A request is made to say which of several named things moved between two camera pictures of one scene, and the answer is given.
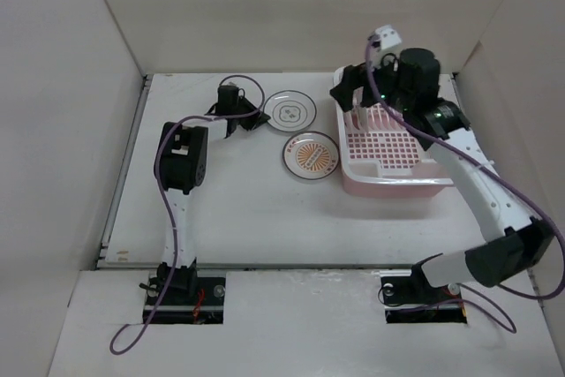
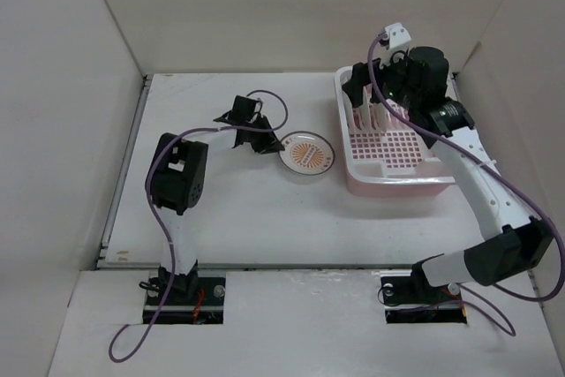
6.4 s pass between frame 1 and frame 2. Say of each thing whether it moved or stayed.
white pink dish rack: stayed
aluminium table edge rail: stayed
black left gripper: moved
